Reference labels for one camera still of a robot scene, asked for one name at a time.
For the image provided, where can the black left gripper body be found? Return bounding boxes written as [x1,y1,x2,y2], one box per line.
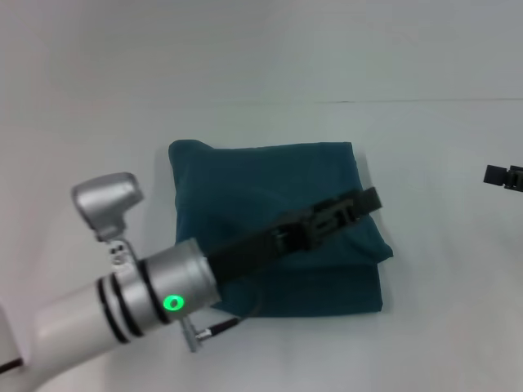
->
[206,190,360,285]

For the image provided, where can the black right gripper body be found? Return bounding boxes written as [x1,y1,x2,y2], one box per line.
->
[504,164,523,191]

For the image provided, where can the teal blue t-shirt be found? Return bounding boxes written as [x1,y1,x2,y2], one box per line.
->
[168,139,394,319]

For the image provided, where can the left arm connector cable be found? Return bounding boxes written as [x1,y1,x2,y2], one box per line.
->
[181,285,266,354]

